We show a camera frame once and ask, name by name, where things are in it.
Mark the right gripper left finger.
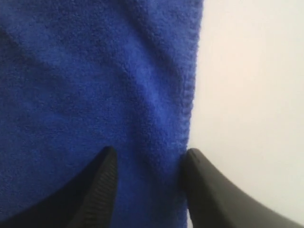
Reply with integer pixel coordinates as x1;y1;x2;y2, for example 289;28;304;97
0;146;118;228

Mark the blue microfiber towel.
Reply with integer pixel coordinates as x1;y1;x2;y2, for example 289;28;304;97
0;0;203;228

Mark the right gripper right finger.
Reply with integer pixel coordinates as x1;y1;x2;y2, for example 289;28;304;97
181;148;302;228

